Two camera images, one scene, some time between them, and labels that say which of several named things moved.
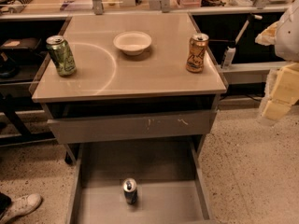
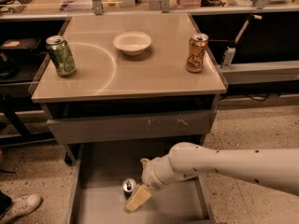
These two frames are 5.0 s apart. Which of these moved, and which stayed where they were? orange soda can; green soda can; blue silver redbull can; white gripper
Moved: white gripper
Stayed: green soda can; blue silver redbull can; orange soda can
